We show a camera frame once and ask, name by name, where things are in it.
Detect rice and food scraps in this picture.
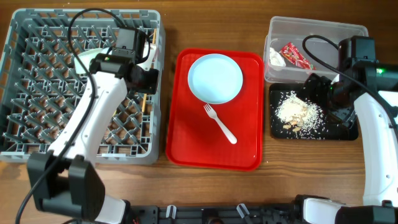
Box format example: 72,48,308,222
270,90,326,139

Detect red sauce packet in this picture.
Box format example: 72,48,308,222
279,42,316,70

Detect wooden chopstick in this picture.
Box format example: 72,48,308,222
142,29,157,114

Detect clear plastic bin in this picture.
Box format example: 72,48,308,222
263,16,369,83

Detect black tray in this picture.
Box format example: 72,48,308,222
269,83,359,141

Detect green saucer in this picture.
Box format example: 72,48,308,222
74,49,106,75

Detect light blue plate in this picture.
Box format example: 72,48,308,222
187,54,243,105

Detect red plastic tray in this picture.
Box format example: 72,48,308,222
165,48,264,171

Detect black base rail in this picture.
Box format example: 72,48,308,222
131,203,304,224

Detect light blue bowl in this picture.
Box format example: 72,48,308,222
138,44,158,71

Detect white napkin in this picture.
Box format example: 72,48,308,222
269,47,286,67

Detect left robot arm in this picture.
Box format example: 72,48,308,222
27,28,159,223

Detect grey dishwasher rack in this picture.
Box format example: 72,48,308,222
1,9,165,165

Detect white plastic fork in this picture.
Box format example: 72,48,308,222
203,104,237,144

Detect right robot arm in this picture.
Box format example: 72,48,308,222
295,35,397,223

